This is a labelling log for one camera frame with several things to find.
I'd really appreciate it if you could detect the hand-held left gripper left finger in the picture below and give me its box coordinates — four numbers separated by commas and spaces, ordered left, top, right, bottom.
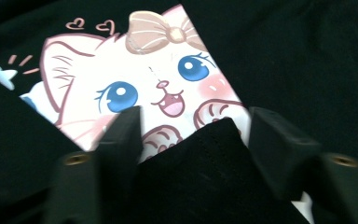
93, 105, 145, 224

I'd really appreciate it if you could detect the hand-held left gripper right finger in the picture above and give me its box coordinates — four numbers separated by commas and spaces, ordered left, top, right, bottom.
247, 106, 324, 201

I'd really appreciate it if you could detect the black cat print t-shirt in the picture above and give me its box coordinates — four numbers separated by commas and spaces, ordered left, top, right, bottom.
0, 0, 358, 224

